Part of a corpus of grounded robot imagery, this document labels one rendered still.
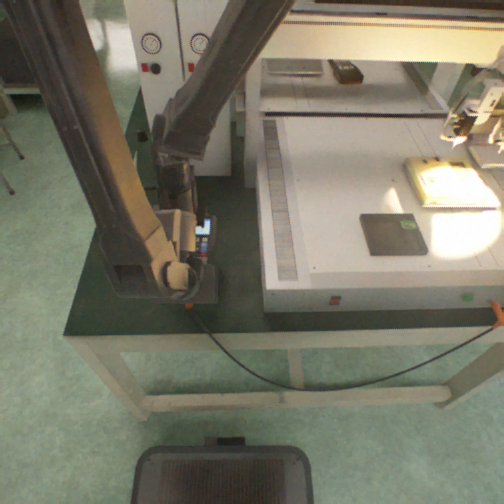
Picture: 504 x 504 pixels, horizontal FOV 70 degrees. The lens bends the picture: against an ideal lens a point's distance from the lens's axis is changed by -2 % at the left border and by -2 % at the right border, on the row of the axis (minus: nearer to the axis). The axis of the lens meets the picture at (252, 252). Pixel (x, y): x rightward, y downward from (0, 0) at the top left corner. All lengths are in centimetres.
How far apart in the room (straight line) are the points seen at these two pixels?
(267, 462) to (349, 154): 93
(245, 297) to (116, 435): 90
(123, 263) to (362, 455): 128
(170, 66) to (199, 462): 108
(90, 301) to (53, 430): 84
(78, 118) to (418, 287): 69
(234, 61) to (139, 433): 135
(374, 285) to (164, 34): 71
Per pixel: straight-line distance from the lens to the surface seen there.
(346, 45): 92
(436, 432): 169
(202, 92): 52
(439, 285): 86
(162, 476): 125
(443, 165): 110
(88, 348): 94
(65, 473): 161
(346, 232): 87
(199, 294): 62
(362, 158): 110
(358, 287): 78
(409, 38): 96
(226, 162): 111
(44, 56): 40
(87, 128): 40
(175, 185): 63
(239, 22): 44
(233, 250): 94
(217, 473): 123
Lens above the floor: 148
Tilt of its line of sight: 52 degrees down
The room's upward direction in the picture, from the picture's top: 3 degrees clockwise
